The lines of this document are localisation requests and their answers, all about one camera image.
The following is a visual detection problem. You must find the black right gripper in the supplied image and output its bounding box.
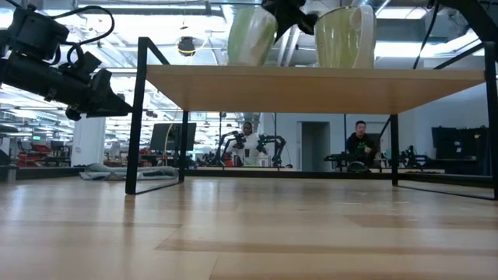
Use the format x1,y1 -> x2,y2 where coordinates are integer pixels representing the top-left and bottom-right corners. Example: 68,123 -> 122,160
261,0 -> 318,44

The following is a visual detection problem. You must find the grey door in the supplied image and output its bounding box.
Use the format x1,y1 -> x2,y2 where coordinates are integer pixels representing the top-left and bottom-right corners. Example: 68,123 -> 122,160
300,121 -> 332,173

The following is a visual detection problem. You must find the black aluminium table frame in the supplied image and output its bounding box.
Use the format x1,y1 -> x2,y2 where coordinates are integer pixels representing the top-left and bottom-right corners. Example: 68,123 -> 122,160
15,166 -> 497,188

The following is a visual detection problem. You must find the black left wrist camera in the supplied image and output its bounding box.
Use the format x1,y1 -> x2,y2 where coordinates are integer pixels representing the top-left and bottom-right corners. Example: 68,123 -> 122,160
6,5 -> 71,60

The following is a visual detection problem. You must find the person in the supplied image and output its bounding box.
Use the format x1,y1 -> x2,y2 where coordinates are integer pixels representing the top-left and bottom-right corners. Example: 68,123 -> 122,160
226,121 -> 270,167
345,120 -> 381,169

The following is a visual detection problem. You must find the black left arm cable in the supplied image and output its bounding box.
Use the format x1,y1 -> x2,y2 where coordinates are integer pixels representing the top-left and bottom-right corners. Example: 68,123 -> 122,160
49,4 -> 116,65

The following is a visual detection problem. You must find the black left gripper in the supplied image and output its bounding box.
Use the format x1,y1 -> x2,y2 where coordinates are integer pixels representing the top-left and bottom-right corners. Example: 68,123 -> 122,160
0,51 -> 134,122

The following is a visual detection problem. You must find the black background cabinet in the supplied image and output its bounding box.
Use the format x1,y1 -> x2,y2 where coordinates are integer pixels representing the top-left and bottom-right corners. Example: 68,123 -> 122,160
430,126 -> 491,177

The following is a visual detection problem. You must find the wooden shelf black metal frame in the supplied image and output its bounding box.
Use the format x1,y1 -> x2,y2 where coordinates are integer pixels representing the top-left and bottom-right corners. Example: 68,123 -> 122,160
124,36 -> 498,201

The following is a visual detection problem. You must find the black background monitor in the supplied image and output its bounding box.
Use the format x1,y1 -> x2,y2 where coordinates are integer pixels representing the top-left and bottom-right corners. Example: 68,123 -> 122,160
149,122 -> 198,153

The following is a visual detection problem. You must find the black round ceiling device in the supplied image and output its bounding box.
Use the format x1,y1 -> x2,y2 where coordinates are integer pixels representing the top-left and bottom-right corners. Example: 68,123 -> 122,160
177,35 -> 197,58

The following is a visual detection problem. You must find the grey folded cloth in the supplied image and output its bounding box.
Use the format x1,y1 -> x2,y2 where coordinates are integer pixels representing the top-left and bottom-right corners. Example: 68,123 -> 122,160
79,163 -> 181,181

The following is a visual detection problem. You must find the green mug white handle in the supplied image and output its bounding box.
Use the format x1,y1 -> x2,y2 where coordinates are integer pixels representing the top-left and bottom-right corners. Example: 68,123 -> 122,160
226,5 -> 279,67

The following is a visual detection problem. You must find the white pillar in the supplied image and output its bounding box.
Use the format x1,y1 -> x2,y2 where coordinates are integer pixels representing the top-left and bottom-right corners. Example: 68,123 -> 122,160
70,101 -> 107,168

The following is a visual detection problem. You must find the pale yellow ribbed mug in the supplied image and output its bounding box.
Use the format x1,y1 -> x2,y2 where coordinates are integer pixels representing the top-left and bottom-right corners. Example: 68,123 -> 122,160
314,4 -> 377,69

